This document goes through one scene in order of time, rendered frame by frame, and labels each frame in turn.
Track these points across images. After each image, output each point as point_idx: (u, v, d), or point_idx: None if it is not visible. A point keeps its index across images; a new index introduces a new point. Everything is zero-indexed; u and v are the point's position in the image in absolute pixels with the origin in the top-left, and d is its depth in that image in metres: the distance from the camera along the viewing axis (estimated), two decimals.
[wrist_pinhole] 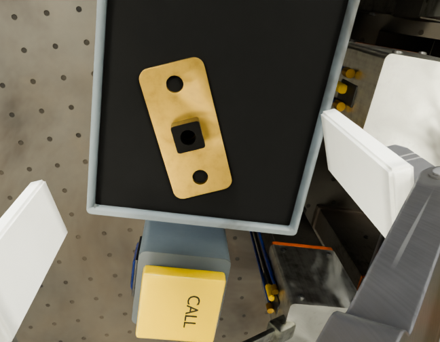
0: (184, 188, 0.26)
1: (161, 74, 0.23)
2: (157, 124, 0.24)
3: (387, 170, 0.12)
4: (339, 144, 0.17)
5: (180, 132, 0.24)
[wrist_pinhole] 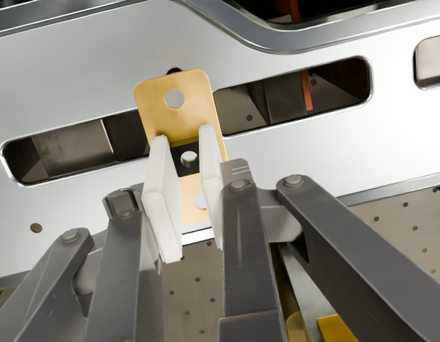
0: (185, 214, 0.23)
1: (159, 88, 0.20)
2: None
3: (200, 182, 0.15)
4: None
5: (181, 154, 0.21)
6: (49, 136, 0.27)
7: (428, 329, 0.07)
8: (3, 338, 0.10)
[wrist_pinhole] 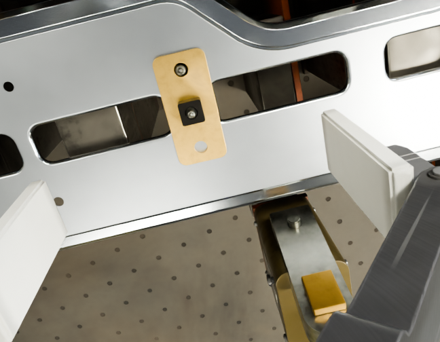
0: (187, 156, 0.32)
1: (170, 62, 0.29)
2: (166, 102, 0.30)
3: (387, 170, 0.12)
4: (339, 144, 0.17)
5: (185, 108, 0.29)
6: (70, 121, 0.32)
7: None
8: None
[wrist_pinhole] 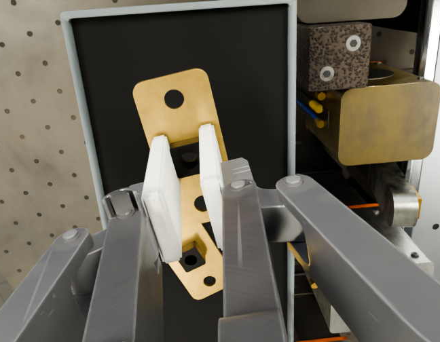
0: None
1: None
2: None
3: (200, 182, 0.15)
4: None
5: None
6: None
7: (428, 329, 0.07)
8: (3, 338, 0.10)
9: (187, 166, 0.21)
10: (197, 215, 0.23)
